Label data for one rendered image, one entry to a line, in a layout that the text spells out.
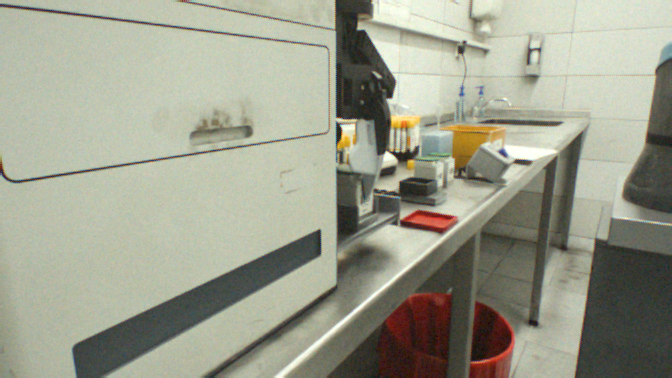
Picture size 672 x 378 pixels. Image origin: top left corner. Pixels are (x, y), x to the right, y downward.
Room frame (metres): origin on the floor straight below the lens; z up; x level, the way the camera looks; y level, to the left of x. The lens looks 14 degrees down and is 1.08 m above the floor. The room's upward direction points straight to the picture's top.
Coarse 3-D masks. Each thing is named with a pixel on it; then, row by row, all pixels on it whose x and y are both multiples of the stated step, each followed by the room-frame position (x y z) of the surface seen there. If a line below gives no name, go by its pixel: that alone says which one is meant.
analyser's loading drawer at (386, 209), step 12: (348, 204) 0.47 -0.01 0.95; (384, 204) 0.56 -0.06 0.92; (396, 204) 0.55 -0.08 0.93; (348, 216) 0.47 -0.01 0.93; (372, 216) 0.50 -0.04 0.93; (384, 216) 0.53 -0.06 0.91; (396, 216) 0.54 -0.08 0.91; (348, 228) 0.47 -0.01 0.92; (360, 228) 0.47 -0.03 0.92; (372, 228) 0.49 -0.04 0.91; (348, 240) 0.44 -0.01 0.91; (360, 240) 0.47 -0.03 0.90
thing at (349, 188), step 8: (336, 176) 0.49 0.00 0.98; (344, 176) 0.48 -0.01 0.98; (352, 176) 0.48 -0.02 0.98; (360, 176) 0.50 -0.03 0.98; (344, 184) 0.48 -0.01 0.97; (352, 184) 0.48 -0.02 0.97; (360, 184) 0.48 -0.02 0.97; (344, 192) 0.48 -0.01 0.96; (352, 192) 0.48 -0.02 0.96; (360, 192) 0.48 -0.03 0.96; (344, 200) 0.48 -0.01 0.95; (352, 200) 0.48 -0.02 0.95; (360, 200) 0.48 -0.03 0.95; (368, 200) 0.50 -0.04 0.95; (360, 208) 0.48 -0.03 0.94; (368, 208) 0.50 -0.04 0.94; (360, 216) 0.48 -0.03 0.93; (368, 216) 0.50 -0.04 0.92
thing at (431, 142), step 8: (424, 136) 0.94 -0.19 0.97; (432, 136) 0.93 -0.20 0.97; (440, 136) 0.93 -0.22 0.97; (448, 136) 0.97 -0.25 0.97; (424, 144) 0.94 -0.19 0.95; (432, 144) 0.93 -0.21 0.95; (440, 144) 0.93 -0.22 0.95; (448, 144) 0.98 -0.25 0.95; (424, 152) 0.94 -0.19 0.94; (448, 152) 0.98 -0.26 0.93
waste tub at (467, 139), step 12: (456, 132) 1.04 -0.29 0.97; (468, 132) 1.03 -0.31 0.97; (480, 132) 1.01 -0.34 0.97; (492, 132) 1.00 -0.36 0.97; (504, 132) 1.09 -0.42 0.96; (456, 144) 1.04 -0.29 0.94; (468, 144) 1.03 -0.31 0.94; (480, 144) 1.01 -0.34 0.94; (504, 144) 1.10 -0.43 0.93; (456, 156) 1.04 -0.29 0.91; (468, 156) 1.02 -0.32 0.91; (456, 168) 1.04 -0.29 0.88
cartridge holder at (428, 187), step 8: (400, 184) 0.76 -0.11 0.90; (408, 184) 0.75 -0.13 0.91; (416, 184) 0.74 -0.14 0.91; (424, 184) 0.73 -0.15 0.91; (432, 184) 0.75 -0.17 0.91; (400, 192) 0.75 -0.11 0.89; (408, 192) 0.75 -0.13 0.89; (416, 192) 0.74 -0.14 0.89; (424, 192) 0.73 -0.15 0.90; (432, 192) 0.75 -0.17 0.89; (440, 192) 0.76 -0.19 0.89; (408, 200) 0.74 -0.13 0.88; (416, 200) 0.73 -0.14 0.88; (424, 200) 0.72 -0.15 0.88; (432, 200) 0.72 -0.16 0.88; (440, 200) 0.73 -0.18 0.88
